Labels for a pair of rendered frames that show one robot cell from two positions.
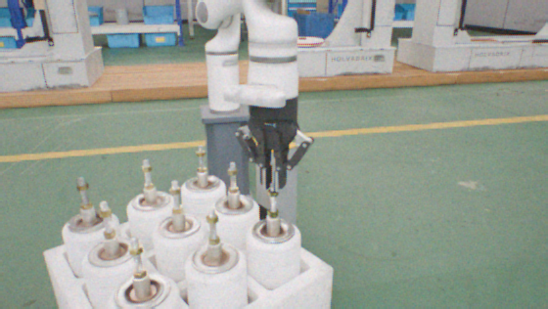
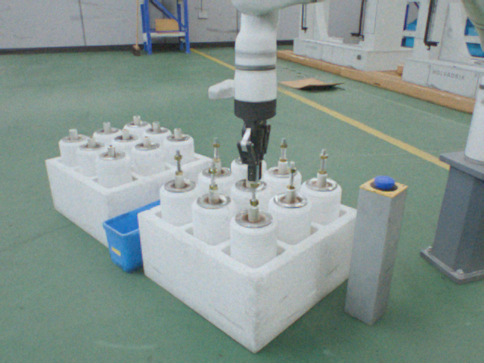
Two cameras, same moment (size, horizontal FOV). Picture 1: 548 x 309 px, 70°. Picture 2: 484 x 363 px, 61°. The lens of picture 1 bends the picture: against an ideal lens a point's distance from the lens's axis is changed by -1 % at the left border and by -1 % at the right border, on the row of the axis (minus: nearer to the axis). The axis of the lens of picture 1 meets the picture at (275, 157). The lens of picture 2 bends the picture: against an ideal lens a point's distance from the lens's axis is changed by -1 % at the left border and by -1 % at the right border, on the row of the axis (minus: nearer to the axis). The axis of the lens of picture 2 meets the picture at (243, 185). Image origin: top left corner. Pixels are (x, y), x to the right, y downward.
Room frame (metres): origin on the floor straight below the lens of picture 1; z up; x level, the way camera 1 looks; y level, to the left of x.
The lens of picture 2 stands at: (0.49, -0.73, 0.64)
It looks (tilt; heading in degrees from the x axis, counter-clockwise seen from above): 23 degrees down; 84
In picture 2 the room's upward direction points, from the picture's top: straight up
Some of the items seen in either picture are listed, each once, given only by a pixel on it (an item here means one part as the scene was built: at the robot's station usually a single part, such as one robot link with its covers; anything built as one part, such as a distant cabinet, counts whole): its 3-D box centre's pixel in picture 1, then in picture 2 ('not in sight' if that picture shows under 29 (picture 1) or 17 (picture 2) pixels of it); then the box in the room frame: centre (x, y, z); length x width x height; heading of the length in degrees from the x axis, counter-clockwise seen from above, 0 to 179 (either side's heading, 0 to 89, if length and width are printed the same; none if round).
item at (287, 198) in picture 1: (276, 204); (373, 253); (0.84, 0.00, 0.16); 0.07 x 0.07 x 0.31; 40
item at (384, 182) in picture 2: not in sight; (383, 183); (0.84, 0.00, 0.32); 0.04 x 0.04 x 0.02
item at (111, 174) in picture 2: not in sight; (116, 185); (0.23, 0.42, 0.16); 0.10 x 0.10 x 0.18
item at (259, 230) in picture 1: (273, 231); (253, 218); (0.58, 0.00, 0.25); 0.08 x 0.08 x 0.01
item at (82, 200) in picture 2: not in sight; (131, 184); (0.24, 0.59, 0.09); 0.39 x 0.39 x 0.18; 40
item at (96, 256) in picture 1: (113, 252); (216, 172); (0.52, 0.26, 0.25); 0.08 x 0.08 x 0.01
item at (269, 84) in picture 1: (267, 75); (245, 79); (0.57, 0.01, 0.52); 0.11 x 0.09 x 0.06; 155
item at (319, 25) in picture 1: (312, 27); not in sight; (5.40, -0.49, 0.18); 0.50 x 0.41 x 0.37; 17
